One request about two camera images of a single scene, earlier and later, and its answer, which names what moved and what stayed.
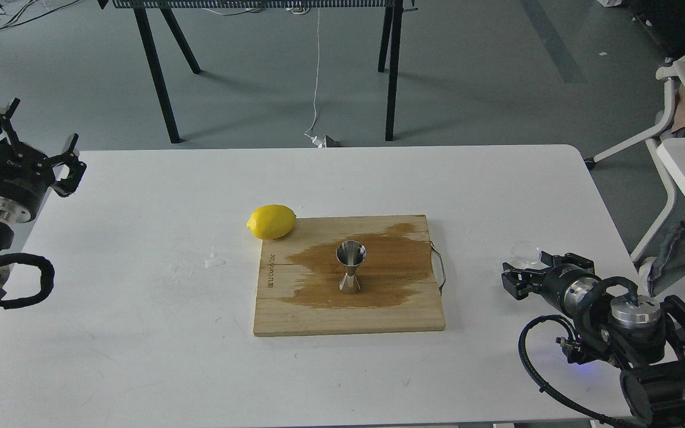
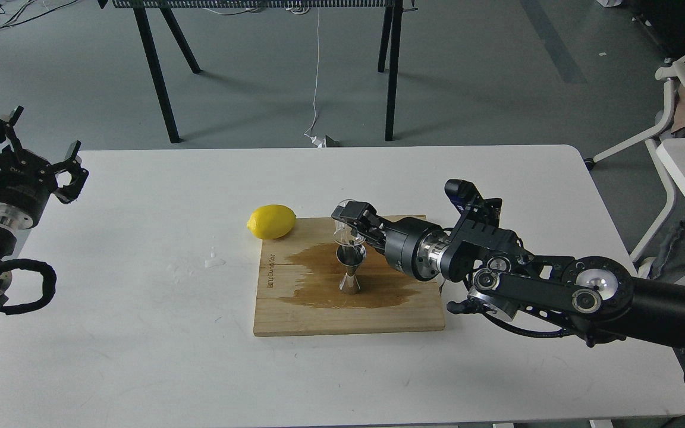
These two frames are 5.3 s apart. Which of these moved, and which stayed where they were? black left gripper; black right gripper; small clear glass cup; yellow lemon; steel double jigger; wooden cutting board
Moved: small clear glass cup; black right gripper
Stayed: steel double jigger; black left gripper; wooden cutting board; yellow lemon
